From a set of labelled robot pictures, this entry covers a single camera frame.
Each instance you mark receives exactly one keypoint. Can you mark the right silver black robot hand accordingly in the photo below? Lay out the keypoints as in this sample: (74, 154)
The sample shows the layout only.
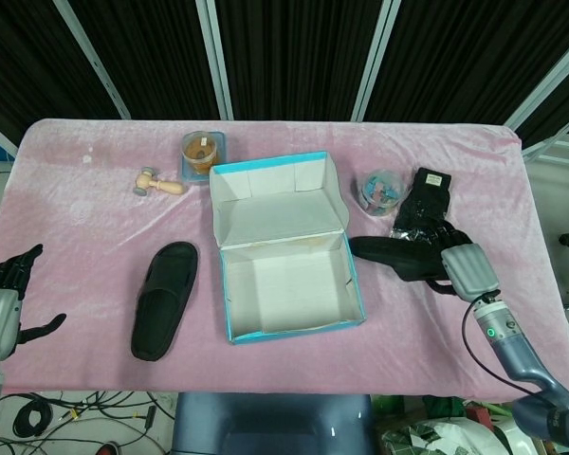
(471, 272)

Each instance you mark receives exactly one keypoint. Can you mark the black slipper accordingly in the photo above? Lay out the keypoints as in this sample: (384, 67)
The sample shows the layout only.
(389, 253)
(163, 294)

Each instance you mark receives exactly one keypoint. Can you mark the blue cardboard shoe box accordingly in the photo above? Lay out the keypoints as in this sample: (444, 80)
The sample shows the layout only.
(289, 284)

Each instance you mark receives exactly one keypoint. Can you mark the black socks in plastic pack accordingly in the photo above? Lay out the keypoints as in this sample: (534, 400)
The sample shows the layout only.
(431, 182)

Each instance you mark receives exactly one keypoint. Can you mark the clear jar with coloured pieces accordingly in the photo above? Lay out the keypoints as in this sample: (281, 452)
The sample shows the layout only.
(381, 192)

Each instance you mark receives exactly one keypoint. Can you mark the pink velvet tablecloth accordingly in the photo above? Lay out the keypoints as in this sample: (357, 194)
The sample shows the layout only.
(99, 213)

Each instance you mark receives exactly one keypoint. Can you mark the green and white bags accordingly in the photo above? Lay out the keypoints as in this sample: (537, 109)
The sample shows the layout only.
(431, 431)

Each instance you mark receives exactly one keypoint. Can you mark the wooden toy hammer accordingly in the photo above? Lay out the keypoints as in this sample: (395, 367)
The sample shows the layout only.
(168, 187)

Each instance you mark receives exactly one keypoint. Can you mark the dark blue robot torso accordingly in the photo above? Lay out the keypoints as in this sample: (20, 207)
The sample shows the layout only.
(265, 426)

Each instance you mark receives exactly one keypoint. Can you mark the clear jar with orange contents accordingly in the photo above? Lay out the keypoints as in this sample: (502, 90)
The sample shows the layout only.
(199, 154)

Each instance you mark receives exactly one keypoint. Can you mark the clear container with blue lid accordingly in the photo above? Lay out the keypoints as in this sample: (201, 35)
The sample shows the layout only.
(223, 147)

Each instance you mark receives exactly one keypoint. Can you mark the black curtain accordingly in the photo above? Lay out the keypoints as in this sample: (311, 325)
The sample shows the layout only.
(294, 57)

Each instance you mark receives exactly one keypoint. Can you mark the white frame rail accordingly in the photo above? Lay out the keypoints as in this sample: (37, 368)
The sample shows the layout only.
(550, 149)

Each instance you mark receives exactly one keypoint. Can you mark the white frame post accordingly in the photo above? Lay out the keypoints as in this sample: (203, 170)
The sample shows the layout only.
(215, 61)
(545, 85)
(99, 71)
(374, 61)

